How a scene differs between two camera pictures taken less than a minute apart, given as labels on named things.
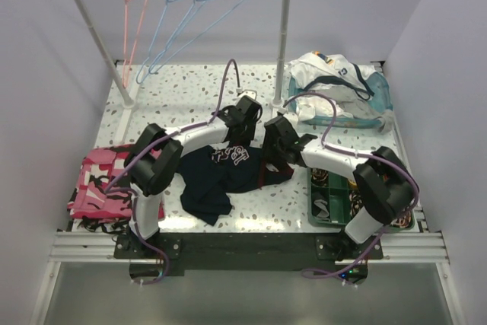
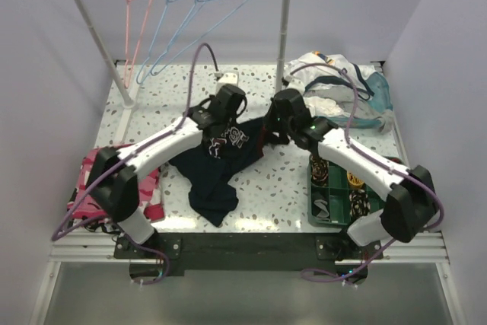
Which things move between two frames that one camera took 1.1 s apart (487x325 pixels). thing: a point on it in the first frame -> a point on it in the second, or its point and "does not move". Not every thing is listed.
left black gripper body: [247, 134] -> [232, 120]
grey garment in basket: [357, 103] does not move
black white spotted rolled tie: [355, 202] does not move
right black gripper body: [273, 150] -> [275, 123]
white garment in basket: [318, 73] does not move
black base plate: [173, 253] does not move
